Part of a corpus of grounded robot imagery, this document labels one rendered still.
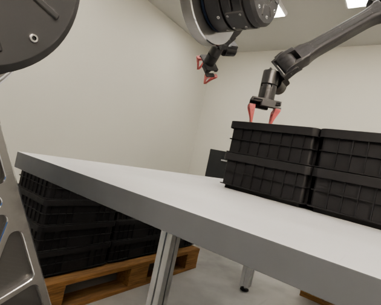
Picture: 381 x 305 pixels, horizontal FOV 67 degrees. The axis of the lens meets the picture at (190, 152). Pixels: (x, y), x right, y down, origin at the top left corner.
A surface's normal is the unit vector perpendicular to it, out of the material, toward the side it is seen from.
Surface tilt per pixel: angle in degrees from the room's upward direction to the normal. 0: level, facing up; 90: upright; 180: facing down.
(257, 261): 90
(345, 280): 90
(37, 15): 90
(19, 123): 90
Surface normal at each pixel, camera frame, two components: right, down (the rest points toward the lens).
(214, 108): -0.57, -0.14
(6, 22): 0.80, 0.15
